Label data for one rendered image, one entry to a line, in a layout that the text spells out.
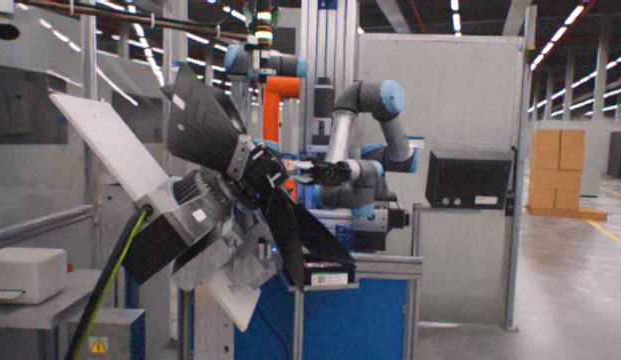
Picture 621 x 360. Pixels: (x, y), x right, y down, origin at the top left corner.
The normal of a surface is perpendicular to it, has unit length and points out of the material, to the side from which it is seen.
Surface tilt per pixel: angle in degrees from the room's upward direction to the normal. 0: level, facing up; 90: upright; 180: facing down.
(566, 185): 90
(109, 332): 90
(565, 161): 90
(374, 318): 90
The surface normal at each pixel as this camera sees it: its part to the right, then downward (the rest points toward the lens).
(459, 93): -0.04, 0.09
